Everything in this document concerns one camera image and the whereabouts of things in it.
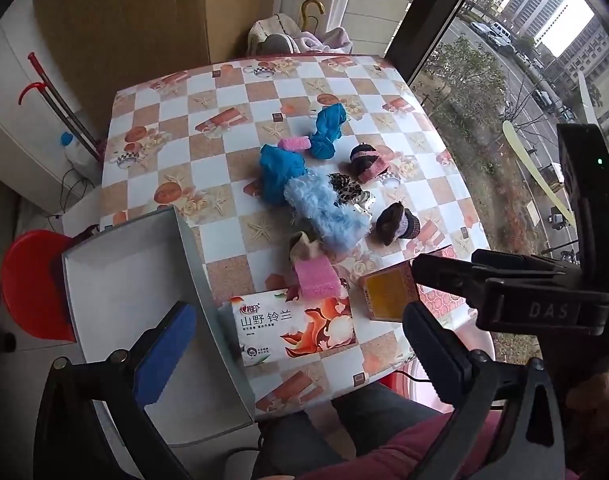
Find dark knitted purple hat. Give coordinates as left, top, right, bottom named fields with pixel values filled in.
left=375, top=202, right=421, bottom=246

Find leopard print scrunchie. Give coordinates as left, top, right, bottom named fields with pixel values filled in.
left=329, top=172, right=363, bottom=206

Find large pink sponge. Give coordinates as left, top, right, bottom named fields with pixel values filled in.
left=294, top=256, right=343, bottom=301

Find pink black striped sock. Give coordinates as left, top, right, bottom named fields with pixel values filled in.
left=349, top=143, right=389, bottom=184

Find beige knitted sock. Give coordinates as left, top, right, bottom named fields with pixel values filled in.
left=289, top=231, right=324, bottom=264

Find light blue fluffy duster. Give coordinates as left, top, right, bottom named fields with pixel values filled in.
left=284, top=169, right=372, bottom=255

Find blue cloth bundle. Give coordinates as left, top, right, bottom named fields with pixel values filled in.
left=259, top=144, right=306, bottom=206
left=309, top=102, right=347, bottom=160

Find cream polka dot scrunchie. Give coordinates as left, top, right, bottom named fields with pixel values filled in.
left=338, top=190, right=375, bottom=219

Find small pink sponge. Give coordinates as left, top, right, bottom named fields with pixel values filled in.
left=277, top=136, right=311, bottom=153

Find person's right hand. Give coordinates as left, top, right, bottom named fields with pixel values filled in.
left=566, top=372, right=609, bottom=432

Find grey white storage box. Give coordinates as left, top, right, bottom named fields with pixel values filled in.
left=60, top=205, right=257, bottom=449

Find tissue pack floral print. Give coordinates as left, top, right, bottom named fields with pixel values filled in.
left=230, top=288, right=357, bottom=367

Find red plastic stool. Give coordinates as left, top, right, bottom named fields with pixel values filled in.
left=0, top=230, right=76, bottom=342

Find person's legs dark trousers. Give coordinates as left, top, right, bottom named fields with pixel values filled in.
left=253, top=381, right=455, bottom=480

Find white bottle blue cap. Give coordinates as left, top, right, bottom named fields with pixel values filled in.
left=60, top=131, right=100, bottom=185

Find checkered patterned tablecloth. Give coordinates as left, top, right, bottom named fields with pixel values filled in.
left=100, top=55, right=488, bottom=415

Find pink cloth pile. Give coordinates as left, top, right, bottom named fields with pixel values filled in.
left=295, top=27, right=353, bottom=54

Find white cabinet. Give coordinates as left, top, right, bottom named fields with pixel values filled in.
left=0, top=15, right=110, bottom=212

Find brown cardboard sheet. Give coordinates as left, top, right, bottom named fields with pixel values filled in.
left=33, top=0, right=274, bottom=131

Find red handled mop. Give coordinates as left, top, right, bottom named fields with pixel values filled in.
left=18, top=52, right=104, bottom=162

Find yellow umbrella handle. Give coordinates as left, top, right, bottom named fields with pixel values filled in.
left=300, top=0, right=326, bottom=34

